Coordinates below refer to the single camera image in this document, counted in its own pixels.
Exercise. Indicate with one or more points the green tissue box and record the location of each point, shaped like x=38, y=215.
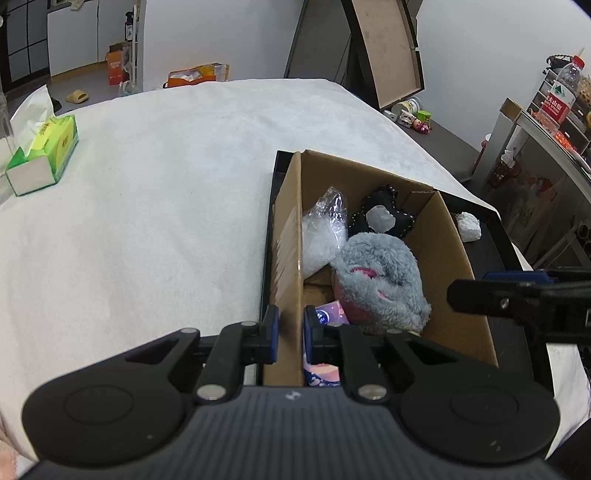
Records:
x=51, y=143

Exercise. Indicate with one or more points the white crumpled paper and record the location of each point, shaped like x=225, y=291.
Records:
x=468, y=227

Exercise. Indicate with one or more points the red label water bottle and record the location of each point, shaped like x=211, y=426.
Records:
x=561, y=101

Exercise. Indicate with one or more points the orange cardboard box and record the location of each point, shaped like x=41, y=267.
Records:
x=117, y=64

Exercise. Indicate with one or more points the open black flat box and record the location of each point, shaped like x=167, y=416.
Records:
x=383, y=46

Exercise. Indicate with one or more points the red plastic basket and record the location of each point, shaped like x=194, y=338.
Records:
x=501, y=173

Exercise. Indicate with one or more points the white narrow rack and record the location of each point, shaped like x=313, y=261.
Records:
x=135, y=50

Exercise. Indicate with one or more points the red toy figures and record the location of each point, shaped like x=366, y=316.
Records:
x=415, y=124

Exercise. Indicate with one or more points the white kitchen cabinet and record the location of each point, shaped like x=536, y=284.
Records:
x=71, y=37

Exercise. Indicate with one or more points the small tissue packet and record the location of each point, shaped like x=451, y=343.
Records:
x=332, y=314

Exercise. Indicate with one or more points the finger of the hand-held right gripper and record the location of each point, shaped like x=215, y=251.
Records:
x=485, y=297
x=517, y=276

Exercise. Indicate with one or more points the black framed glass door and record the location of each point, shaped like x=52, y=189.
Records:
x=23, y=41

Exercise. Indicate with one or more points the red patterned long box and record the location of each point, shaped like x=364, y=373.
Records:
x=561, y=137

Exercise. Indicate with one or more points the orange snack bag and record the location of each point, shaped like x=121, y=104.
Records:
x=194, y=76

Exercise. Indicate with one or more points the white desk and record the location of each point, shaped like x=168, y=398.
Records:
x=496, y=138

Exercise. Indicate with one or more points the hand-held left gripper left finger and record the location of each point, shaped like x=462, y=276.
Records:
x=273, y=334

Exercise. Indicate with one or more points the brown cardboard box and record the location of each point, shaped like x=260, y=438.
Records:
x=443, y=277

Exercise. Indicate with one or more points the clear plastic bag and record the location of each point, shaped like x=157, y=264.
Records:
x=318, y=244

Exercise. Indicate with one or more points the pink fluffy blanket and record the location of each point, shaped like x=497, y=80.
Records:
x=4, y=452

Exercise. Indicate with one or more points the black heart plush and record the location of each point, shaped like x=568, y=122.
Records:
x=358, y=224

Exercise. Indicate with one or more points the white jar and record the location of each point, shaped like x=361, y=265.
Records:
x=406, y=106

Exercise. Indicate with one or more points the yellow slipper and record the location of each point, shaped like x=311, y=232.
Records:
x=76, y=97

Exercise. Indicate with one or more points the grey fluffy plush toy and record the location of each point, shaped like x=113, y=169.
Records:
x=383, y=258

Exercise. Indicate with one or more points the green toy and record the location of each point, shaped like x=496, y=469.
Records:
x=424, y=116

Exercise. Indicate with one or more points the black tray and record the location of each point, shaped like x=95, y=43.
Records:
x=489, y=249

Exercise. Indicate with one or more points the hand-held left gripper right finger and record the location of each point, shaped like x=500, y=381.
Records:
x=308, y=341

